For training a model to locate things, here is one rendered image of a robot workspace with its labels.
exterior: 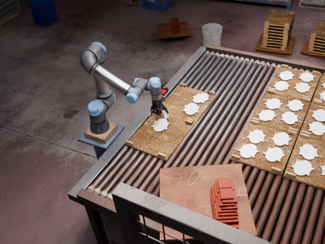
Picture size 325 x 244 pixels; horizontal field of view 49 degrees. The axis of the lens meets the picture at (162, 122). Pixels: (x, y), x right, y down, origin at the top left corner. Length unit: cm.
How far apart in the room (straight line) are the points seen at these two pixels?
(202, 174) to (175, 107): 82
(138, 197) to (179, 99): 237
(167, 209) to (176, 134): 204
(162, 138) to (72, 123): 202
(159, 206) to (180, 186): 155
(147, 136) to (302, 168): 107
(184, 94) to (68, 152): 163
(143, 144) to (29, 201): 156
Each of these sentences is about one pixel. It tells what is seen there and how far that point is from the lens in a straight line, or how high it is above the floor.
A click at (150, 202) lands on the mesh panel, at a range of 61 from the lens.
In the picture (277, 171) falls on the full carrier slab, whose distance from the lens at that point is 239.
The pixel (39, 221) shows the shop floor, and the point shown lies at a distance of 355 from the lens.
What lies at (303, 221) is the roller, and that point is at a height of 92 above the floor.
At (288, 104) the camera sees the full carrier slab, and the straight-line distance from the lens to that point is 295.
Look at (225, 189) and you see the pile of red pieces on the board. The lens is 196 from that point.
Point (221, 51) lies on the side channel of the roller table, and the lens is 359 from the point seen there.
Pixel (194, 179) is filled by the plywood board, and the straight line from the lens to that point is 218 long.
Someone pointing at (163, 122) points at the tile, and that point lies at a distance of 271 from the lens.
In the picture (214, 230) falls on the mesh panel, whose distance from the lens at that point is 57.
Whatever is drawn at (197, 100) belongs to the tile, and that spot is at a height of 95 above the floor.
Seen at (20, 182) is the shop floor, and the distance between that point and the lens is 396.
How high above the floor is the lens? 270
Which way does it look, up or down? 40 degrees down
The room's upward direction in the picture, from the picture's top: 6 degrees counter-clockwise
